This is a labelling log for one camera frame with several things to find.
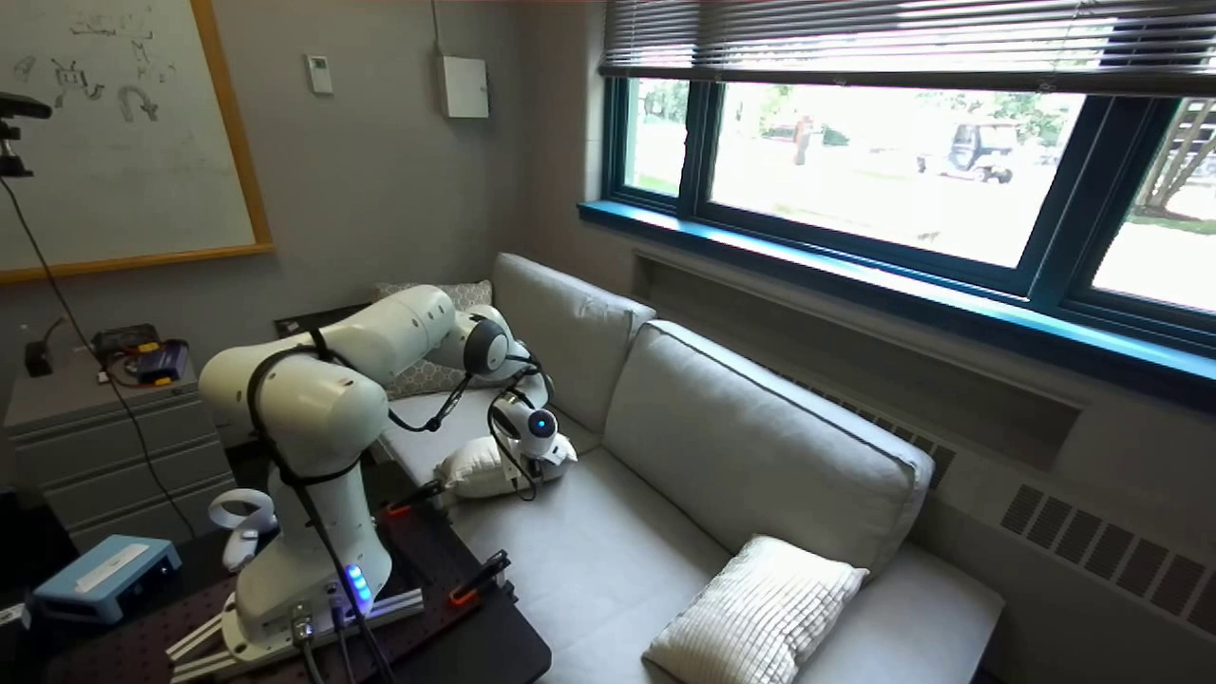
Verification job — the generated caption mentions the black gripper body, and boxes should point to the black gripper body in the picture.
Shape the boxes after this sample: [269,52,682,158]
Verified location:
[500,441,571,496]

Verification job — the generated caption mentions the white cloth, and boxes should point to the white cloth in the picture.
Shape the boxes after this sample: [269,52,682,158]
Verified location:
[431,428,583,505]

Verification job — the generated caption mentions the white ribbed cushion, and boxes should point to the white ribbed cushion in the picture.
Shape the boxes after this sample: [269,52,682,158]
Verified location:
[639,532,875,684]

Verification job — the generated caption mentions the red black clamp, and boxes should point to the red black clamp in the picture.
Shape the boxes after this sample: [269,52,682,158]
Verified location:
[381,475,447,525]
[441,542,518,615]

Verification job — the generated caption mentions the grey sofa back cushion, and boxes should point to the grey sofa back cushion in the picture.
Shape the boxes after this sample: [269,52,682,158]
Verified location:
[602,314,943,600]
[487,245,661,441]

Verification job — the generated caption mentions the black robot table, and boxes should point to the black robot table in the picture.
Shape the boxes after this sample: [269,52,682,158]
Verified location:
[0,433,557,684]

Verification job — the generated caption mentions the light grey two-seat sofa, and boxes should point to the light grey two-seat sofa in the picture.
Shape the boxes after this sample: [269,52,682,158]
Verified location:
[359,243,1010,684]

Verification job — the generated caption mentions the white mug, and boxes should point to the white mug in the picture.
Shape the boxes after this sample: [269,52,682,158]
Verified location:
[204,486,286,576]

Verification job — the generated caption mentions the black electronics box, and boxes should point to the black electronics box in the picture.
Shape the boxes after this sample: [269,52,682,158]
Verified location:
[89,319,196,390]

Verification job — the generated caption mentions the grey drawer cabinet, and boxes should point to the grey drawer cabinet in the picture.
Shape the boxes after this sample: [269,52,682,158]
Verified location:
[0,357,243,552]

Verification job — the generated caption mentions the light blue box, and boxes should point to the light blue box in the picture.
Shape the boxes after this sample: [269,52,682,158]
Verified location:
[32,527,188,629]

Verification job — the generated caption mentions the teal framed window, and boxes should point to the teal framed window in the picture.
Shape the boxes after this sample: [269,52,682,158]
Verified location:
[592,68,1216,390]

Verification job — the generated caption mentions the small black device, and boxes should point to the small black device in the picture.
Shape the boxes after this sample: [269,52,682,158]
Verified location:
[20,332,63,380]

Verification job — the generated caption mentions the wood framed whiteboard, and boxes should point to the wood framed whiteboard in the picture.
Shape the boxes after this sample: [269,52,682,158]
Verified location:
[0,0,276,287]

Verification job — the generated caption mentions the parked dark vehicle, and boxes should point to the parked dark vehicle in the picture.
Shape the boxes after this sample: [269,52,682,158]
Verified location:
[945,119,1027,191]

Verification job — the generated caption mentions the dark window blinds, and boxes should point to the dark window blinds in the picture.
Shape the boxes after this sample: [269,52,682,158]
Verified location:
[598,0,1216,99]

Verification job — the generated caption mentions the grey radiator cover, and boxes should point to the grey radiator cover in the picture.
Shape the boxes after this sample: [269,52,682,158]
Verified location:
[924,415,1216,684]

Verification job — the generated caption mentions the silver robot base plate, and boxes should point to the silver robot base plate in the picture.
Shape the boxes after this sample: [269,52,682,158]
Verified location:
[165,582,431,675]

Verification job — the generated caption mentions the white wall box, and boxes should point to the white wall box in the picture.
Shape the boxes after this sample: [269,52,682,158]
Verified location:
[437,50,493,124]

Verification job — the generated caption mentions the white wall thermostat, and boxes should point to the white wall thermostat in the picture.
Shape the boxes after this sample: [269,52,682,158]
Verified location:
[302,50,343,99]

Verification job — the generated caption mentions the black camera on tripod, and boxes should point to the black camera on tripod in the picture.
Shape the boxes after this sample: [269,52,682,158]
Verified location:
[0,87,57,181]

